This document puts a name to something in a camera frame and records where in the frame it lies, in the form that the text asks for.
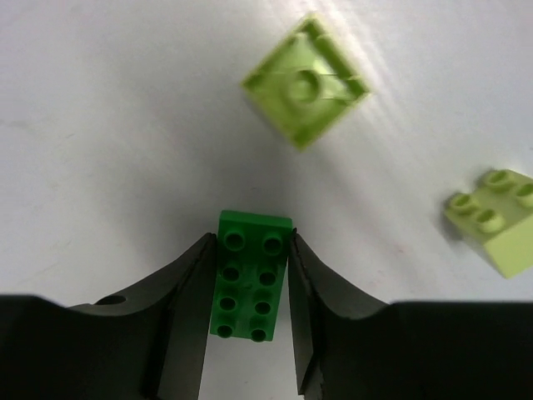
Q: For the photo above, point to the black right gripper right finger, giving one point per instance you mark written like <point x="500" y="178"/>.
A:
<point x="350" y="345"/>

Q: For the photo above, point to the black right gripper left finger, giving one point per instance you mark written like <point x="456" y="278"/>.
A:
<point x="147" y="341"/>

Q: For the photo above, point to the light green upturned lego brick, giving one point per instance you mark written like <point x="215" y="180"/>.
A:
<point x="305" y="84"/>

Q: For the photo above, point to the light green square lego brick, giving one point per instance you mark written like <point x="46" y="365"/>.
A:
<point x="496" y="220"/>

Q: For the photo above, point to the green lego plate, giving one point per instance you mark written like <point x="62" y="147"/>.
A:
<point x="252" y="253"/>

